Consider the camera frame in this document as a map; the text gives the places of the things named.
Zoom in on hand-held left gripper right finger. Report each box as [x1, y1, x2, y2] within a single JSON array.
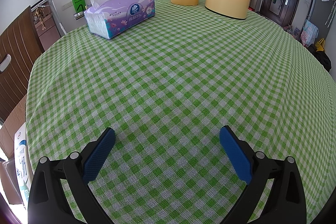
[[219, 125, 307, 224]]

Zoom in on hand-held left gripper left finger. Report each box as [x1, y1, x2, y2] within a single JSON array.
[[27, 127, 116, 224]]

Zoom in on white milk carton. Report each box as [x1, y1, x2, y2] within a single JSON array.
[[14, 128, 35, 206]]

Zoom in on brown cardboard box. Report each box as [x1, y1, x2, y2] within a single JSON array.
[[0, 94, 29, 214]]

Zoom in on green checked tablecloth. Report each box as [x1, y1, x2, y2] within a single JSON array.
[[25, 0, 336, 224]]

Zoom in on brown wooden chair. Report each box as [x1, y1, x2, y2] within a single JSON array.
[[0, 6, 46, 123]]

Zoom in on black bag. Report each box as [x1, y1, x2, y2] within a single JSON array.
[[307, 43, 332, 73]]

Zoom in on brown drawer cabinet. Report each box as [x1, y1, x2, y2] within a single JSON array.
[[33, 1, 63, 49]]

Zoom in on pink red bag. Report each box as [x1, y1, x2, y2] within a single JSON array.
[[283, 24, 300, 37]]

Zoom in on purple tissue pack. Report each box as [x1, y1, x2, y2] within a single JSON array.
[[83, 0, 156, 41]]

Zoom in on pastel gift bag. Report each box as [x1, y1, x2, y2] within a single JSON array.
[[300, 19, 320, 46]]

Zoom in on green shopping bag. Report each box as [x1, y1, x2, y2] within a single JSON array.
[[72, 0, 87, 14]]

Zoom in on grey refrigerator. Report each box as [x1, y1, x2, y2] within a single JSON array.
[[306, 0, 336, 44]]

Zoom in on white folded umbrella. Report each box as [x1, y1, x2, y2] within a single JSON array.
[[325, 0, 336, 28]]

